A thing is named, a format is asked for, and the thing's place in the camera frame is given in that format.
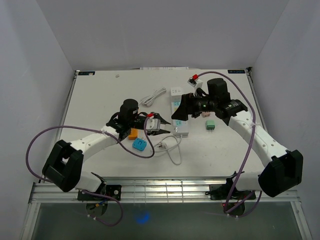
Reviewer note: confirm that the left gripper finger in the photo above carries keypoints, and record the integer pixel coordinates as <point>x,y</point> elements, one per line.
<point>162,120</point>
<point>157,132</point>

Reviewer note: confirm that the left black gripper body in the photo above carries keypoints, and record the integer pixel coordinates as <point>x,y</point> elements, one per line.
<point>136,122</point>

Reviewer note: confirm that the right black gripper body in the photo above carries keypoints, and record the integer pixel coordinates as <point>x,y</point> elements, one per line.
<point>200,104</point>

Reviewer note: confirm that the green plug adapter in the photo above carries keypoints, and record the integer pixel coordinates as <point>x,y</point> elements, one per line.
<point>210,125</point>

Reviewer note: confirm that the pink plug adapter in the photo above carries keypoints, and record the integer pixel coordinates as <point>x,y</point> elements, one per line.
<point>205,114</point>

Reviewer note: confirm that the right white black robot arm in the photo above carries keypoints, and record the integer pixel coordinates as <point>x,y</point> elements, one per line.
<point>282,168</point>

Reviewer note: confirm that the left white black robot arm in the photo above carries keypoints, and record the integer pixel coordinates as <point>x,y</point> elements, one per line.
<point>64,165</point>

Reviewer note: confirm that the blue plug adapter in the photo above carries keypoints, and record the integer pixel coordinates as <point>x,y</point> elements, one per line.
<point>139,144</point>

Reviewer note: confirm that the orange power adapter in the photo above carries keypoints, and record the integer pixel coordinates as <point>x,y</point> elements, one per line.
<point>134,134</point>

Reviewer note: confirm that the right blue corner label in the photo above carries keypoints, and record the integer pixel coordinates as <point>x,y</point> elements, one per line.
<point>236,71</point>

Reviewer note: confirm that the blue corner label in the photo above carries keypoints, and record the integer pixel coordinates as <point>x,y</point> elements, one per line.
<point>236,71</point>
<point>86,73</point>

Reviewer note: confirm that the left blue corner label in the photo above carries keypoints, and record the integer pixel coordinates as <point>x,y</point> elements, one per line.
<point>86,73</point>

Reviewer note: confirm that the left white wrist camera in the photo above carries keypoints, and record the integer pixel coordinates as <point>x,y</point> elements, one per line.
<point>153,124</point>

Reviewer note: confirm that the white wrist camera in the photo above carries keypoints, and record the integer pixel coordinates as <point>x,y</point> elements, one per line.
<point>195,82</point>
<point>153,124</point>

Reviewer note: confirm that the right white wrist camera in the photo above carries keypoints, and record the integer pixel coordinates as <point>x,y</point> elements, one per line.
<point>195,82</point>

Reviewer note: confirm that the aluminium front rail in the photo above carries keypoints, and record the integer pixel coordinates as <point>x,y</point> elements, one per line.
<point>135,191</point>

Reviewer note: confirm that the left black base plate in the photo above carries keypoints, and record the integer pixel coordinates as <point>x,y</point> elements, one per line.
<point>110,190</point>

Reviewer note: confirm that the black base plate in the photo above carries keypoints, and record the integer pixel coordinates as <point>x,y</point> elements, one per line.
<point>221,191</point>
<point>110,190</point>

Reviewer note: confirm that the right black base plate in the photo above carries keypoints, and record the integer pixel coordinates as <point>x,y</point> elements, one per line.
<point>221,191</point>

